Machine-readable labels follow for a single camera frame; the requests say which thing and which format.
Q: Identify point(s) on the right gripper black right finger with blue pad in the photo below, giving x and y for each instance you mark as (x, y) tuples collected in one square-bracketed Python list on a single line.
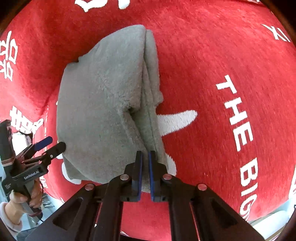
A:
[(196, 212)]

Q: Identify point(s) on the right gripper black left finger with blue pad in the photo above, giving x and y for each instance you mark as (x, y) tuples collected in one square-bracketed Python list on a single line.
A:
[(94, 212)]

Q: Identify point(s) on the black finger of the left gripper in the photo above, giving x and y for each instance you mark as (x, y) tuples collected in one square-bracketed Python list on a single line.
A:
[(54, 151)]

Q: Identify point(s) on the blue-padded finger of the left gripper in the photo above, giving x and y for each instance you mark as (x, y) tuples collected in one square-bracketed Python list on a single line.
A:
[(42, 144)]

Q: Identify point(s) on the grey knit sweater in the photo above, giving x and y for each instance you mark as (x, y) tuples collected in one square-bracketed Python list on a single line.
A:
[(107, 107)]

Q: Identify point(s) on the person's left hand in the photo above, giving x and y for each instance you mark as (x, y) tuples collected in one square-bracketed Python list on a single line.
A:
[(14, 209)]

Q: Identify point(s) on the red blanket white characters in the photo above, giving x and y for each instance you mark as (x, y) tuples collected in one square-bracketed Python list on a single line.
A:
[(227, 76)]

